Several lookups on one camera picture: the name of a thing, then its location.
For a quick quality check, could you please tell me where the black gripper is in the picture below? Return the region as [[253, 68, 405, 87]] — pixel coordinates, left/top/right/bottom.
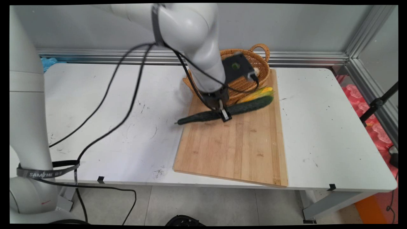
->
[[202, 87, 232, 122]]

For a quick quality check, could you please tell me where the long dark green cucumber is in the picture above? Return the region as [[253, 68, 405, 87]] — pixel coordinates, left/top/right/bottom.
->
[[174, 95, 274, 126]]

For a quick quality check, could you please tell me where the yellow corn cob with husk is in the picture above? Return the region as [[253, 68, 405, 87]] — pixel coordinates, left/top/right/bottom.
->
[[237, 86, 274, 104]]

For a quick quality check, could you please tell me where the bamboo cutting board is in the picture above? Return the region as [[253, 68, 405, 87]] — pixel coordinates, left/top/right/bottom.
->
[[173, 68, 289, 188]]

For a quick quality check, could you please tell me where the woven wicker basket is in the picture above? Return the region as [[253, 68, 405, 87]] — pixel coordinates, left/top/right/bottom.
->
[[183, 44, 271, 106]]

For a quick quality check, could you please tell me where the black object on floor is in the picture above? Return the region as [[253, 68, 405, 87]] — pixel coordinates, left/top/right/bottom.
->
[[165, 215, 206, 226]]

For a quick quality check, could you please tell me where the grey table leg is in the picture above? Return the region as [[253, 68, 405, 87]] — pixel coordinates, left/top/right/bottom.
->
[[299, 190, 379, 224]]

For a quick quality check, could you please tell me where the black tripod stand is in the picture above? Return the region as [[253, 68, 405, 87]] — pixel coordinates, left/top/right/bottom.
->
[[359, 82, 398, 128]]

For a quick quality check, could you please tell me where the pink plastic wrap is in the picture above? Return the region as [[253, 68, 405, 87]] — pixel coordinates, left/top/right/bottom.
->
[[336, 75, 398, 178]]

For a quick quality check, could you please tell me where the black power adapter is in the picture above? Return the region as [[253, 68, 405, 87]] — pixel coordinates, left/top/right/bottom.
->
[[388, 145, 398, 169]]

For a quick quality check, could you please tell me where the blue cloth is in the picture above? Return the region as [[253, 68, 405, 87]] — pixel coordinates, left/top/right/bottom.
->
[[40, 57, 67, 73]]

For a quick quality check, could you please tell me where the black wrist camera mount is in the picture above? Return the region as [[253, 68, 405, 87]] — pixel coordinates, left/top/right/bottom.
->
[[221, 52, 259, 89]]

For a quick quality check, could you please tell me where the horizontal aluminium frame rail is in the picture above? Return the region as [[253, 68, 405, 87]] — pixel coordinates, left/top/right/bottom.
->
[[36, 48, 349, 67]]

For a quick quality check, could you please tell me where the long black arm cable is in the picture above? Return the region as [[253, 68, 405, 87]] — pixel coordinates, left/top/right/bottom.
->
[[48, 43, 157, 148], [73, 44, 153, 222]]

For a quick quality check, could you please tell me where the black floor cable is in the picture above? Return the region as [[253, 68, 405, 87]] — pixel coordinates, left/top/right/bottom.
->
[[32, 177, 137, 225]]

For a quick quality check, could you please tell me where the slanted aluminium frame rail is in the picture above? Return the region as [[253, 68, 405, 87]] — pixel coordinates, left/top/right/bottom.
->
[[345, 5, 398, 147]]

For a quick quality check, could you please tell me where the black SAMZHE velcro strap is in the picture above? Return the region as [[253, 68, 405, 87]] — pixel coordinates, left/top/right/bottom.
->
[[16, 160, 80, 179]]

